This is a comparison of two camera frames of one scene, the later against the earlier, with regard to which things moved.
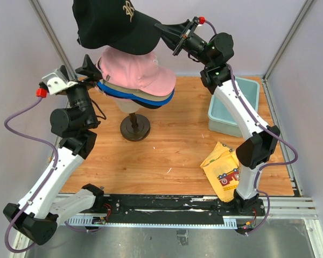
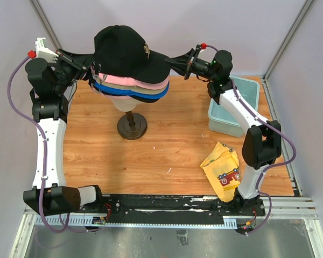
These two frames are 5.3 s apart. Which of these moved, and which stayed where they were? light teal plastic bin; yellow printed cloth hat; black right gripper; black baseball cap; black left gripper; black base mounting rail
Moved: black right gripper; black baseball cap; black left gripper
Stayed: yellow printed cloth hat; black base mounting rail; light teal plastic bin
